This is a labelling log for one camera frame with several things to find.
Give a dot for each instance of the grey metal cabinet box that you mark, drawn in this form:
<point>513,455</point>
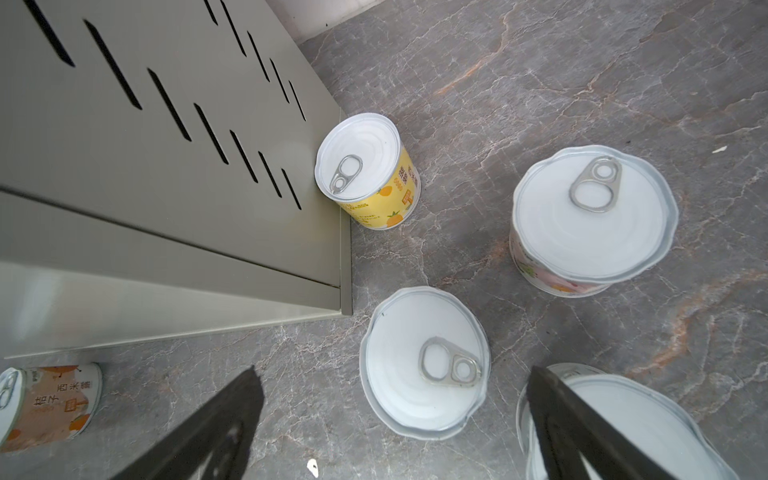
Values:
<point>157,163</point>

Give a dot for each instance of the teal label can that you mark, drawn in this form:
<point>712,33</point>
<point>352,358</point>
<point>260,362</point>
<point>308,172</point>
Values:
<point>661,429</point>

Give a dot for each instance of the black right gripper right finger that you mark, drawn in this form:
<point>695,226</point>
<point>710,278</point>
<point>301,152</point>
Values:
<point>571,435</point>

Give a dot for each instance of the pink flower label can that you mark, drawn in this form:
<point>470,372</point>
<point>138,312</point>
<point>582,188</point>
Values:
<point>590,217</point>

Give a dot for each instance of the yellow label can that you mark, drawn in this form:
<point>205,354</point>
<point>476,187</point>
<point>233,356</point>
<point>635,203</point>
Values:
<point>363,166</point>

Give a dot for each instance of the pale blue label can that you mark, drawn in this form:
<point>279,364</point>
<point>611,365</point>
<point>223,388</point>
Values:
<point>424,363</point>

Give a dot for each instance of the orange label can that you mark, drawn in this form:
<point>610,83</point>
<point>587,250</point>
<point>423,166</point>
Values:
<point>42,405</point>

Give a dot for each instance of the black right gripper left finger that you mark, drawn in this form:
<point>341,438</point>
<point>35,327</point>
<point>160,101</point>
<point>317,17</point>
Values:
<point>216,439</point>

